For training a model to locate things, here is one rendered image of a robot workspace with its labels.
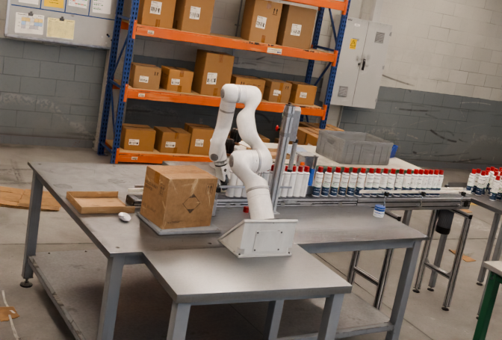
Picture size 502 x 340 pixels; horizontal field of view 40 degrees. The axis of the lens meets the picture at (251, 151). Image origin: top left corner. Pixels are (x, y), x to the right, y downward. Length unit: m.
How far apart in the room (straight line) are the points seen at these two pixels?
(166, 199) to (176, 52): 5.33
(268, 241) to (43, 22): 5.19
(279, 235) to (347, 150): 2.79
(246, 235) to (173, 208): 0.42
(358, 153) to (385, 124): 4.38
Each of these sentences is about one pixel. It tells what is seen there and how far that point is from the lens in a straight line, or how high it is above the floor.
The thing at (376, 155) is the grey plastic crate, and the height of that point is 0.90.
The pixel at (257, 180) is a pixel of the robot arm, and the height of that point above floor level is 1.17.
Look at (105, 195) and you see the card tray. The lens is 3.98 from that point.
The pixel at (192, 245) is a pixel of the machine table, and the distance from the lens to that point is 3.44.
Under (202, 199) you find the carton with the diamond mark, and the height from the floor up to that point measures 1.01.
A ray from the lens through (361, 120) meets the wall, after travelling 10.30.
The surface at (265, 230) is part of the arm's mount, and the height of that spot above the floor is 0.97.
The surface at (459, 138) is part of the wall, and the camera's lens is 11.67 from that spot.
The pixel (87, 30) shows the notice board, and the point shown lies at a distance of 8.19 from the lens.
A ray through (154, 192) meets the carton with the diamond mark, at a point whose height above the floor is 1.01.
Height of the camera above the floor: 2.03
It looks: 12 degrees down
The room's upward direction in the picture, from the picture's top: 10 degrees clockwise
